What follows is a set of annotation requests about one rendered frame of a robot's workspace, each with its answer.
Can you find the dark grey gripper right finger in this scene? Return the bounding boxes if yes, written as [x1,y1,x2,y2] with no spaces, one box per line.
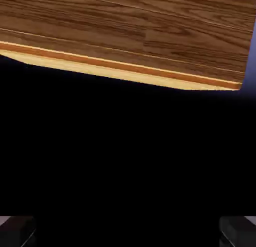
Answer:
[218,215,256,247]

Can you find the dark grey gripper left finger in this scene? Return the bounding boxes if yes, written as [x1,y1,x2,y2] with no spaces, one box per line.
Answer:
[0,215,37,247]

